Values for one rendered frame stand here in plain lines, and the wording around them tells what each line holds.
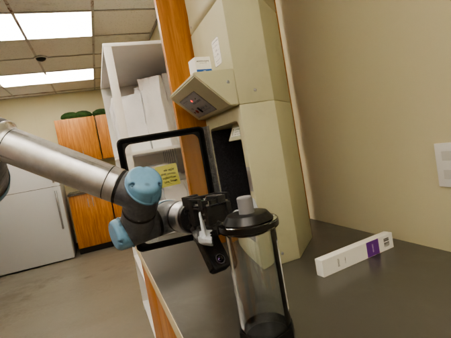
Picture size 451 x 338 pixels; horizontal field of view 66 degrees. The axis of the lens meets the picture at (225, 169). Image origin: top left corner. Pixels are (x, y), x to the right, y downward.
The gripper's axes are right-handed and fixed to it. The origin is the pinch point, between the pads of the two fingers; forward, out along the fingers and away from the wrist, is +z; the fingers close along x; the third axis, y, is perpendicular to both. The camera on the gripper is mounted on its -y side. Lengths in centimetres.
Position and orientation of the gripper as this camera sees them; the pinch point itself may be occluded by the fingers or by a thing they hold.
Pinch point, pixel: (246, 233)
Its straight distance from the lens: 64.8
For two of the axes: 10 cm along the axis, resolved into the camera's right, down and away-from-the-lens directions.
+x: 8.0, -1.8, 5.7
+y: -1.8, -9.8, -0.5
